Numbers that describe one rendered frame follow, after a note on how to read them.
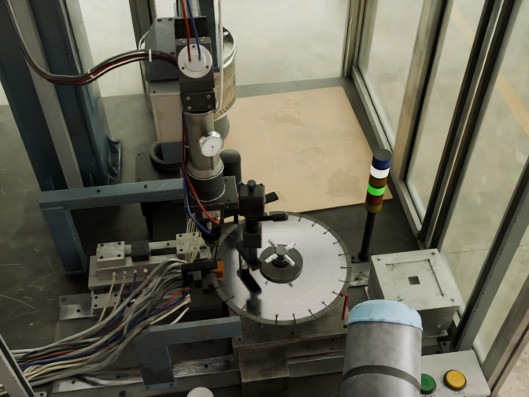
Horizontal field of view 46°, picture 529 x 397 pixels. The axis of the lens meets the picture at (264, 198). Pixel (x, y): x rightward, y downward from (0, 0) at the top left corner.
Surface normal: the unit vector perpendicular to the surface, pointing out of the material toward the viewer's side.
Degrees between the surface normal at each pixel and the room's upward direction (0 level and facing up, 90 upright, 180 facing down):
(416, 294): 0
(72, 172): 90
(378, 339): 11
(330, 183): 0
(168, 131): 90
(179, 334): 90
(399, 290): 0
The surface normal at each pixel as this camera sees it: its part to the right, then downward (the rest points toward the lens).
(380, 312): -0.18, -0.73
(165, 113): 0.14, 0.72
